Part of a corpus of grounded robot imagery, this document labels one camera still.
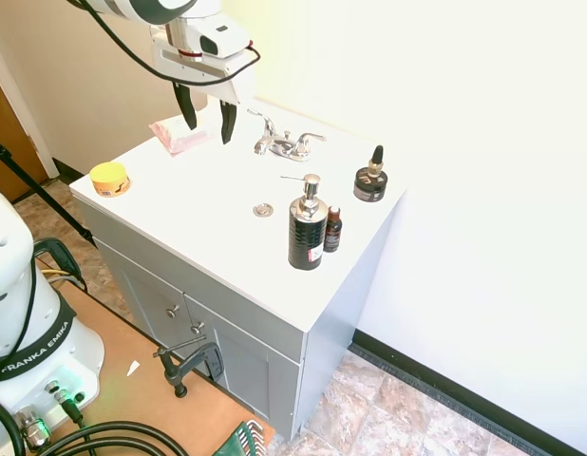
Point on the green hex key set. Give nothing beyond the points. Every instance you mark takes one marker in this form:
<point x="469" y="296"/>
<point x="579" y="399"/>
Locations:
<point x="241" y="439"/>

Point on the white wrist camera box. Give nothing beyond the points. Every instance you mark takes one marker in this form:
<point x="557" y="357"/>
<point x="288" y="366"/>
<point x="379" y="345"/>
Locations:
<point x="224" y="39"/>

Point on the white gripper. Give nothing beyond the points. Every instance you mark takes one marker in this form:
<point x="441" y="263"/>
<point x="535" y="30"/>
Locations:
<point x="195" y="66"/>

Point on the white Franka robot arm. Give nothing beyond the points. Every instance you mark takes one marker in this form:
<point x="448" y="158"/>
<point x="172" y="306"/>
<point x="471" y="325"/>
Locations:
<point x="18" y="304"/>

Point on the small dark brown bottle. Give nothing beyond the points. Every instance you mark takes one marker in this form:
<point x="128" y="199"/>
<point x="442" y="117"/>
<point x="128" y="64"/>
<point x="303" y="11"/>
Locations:
<point x="332" y="230"/>

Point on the pink wipes packet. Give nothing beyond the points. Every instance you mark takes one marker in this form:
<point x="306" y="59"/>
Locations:
<point x="182" y="135"/>

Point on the small dropper bottle black cap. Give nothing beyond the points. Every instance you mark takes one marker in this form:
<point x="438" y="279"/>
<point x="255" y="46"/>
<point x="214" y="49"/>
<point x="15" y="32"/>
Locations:
<point x="375" y="164"/>

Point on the black tripod leg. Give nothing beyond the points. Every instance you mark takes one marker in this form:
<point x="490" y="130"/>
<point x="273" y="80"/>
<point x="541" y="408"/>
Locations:
<point x="37" y="192"/>

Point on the black soap dispenser chrome pump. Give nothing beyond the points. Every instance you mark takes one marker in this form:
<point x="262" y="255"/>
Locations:
<point x="307" y="233"/>

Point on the wooden door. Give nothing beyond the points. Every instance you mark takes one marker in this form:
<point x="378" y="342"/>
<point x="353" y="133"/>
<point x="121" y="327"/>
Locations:
<point x="11" y="142"/>

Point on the black round jar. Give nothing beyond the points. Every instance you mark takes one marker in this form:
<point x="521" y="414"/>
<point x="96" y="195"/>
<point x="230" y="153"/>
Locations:
<point x="370" y="185"/>

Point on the grey vanity cabinet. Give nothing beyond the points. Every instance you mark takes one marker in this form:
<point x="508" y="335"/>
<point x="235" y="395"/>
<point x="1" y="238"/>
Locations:
<point x="217" y="266"/>

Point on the yellow round tin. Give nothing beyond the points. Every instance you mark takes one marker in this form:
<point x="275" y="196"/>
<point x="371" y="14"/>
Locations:
<point x="111" y="178"/>

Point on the chrome sink drain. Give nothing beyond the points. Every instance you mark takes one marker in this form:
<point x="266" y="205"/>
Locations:
<point x="263" y="209"/>

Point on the chrome cabinet knob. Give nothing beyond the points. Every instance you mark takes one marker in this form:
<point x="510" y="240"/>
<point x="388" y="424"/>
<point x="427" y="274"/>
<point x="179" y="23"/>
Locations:
<point x="173" y="311"/>
<point x="197" y="327"/>

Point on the black C-clamp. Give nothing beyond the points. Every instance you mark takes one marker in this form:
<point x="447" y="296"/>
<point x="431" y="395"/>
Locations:
<point x="191" y="363"/>

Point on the wooden mounting board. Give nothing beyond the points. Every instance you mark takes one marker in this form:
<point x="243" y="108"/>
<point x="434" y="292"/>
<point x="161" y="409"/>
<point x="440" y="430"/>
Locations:
<point x="151" y="380"/>

